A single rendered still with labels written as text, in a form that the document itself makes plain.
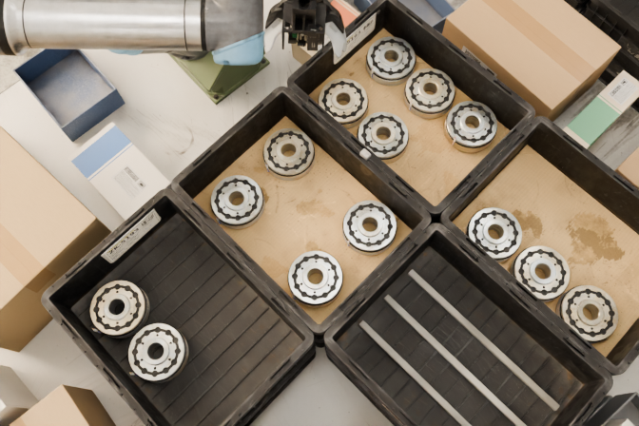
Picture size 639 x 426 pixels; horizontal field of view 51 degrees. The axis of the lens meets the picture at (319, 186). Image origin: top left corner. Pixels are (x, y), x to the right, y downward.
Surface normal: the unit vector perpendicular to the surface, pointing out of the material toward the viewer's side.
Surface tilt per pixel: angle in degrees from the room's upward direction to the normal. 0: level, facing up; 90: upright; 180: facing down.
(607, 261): 0
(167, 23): 31
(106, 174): 0
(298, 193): 0
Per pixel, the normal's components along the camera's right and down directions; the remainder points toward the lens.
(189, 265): -0.02, -0.35
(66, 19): 0.10, 0.13
